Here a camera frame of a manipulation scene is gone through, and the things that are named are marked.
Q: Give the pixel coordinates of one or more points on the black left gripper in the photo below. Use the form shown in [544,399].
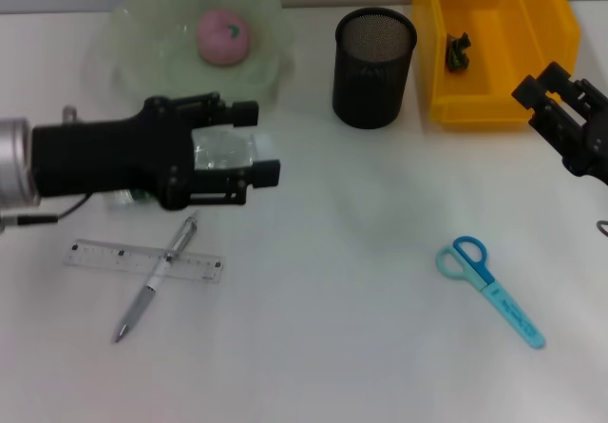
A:
[104,157]

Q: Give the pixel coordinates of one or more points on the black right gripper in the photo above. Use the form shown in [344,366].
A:
[591,147]

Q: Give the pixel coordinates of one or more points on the clear water bottle green label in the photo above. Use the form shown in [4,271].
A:
[223,149]

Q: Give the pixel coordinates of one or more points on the green plastic wrapper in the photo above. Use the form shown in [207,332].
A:
[458,52]

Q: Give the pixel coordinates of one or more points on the green glass fruit plate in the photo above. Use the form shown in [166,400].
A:
[152,38]

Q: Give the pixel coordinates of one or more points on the black mesh pen cup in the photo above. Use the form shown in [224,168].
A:
[373,71]

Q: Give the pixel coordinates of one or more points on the clear plastic ruler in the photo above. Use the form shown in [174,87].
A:
[104,256]

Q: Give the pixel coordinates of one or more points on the silver white pen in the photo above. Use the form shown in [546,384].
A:
[142,297]

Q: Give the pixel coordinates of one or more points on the blue turquoise scissors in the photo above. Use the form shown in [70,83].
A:
[503,301]

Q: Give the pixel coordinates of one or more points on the yellow plastic storage bin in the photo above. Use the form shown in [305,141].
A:
[494,100]

